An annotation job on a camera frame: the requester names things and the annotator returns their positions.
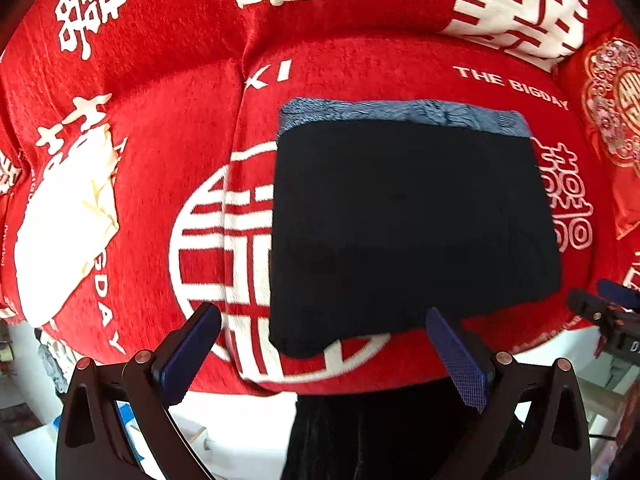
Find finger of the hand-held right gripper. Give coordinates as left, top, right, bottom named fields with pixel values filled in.
left=596, top=279, right=640, bottom=308
left=566, top=287, right=621, bottom=328

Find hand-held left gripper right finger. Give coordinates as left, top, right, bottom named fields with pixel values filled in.
left=425, top=306, right=594, bottom=480

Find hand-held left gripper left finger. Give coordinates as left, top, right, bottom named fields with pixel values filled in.
left=55, top=301, right=223, bottom=480

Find black pants with grey waistband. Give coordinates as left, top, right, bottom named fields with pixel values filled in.
left=267, top=97, right=563, bottom=361

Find wooden stool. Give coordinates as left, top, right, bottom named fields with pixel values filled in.
left=580, top=377, right=633, bottom=423

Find blue box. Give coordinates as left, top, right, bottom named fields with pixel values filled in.
left=111, top=399, right=145, bottom=463

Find dark cloth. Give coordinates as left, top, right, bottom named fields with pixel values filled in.
left=280, top=377, right=531, bottom=480

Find red embroidered cushion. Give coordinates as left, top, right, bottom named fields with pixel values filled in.
left=554, top=24, right=640, bottom=241

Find red printed blanket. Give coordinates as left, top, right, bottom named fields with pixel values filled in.
left=0, top=0, right=640, bottom=397

